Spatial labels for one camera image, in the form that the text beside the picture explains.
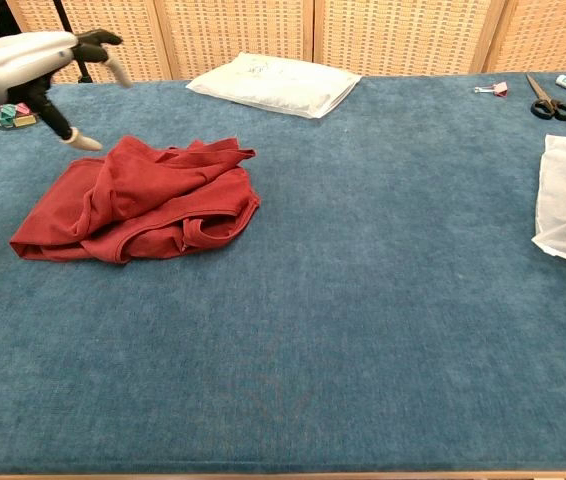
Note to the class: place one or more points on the white labelled plastic bag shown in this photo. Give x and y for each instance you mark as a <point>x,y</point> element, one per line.
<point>273,90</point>

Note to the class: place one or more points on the pink binder clip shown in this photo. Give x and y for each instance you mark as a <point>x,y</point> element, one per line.
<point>500,89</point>

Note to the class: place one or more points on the blue table cover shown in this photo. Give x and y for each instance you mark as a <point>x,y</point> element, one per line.
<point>283,350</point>

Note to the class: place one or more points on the wicker folding screen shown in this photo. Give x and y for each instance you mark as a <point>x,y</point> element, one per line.
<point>238,35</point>

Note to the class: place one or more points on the red t-shirt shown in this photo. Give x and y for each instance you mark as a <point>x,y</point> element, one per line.
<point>153,200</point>

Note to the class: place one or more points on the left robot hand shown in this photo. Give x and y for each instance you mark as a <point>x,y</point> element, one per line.
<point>13,60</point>

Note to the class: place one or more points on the clear jar of binder clips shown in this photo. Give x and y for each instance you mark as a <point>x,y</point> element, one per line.
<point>13,117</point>

